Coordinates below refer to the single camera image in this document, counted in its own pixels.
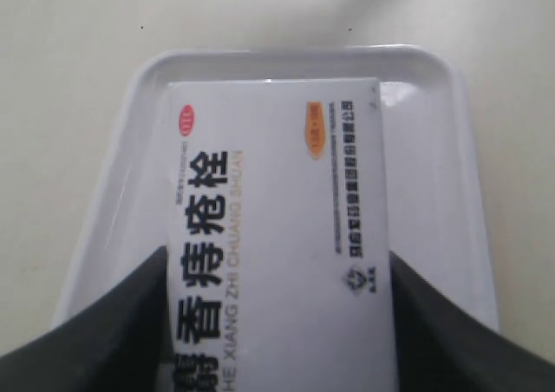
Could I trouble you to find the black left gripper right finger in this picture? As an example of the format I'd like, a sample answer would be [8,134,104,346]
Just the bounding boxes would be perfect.
[389,252,554,391]

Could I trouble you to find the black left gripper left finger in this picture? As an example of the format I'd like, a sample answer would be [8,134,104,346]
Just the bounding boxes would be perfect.
[1,246,168,391]

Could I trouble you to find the white medicine box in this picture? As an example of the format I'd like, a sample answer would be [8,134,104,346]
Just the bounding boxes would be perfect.
[164,77,398,391]

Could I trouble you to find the white plastic tray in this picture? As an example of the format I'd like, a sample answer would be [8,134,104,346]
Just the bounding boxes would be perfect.
[53,44,499,330]

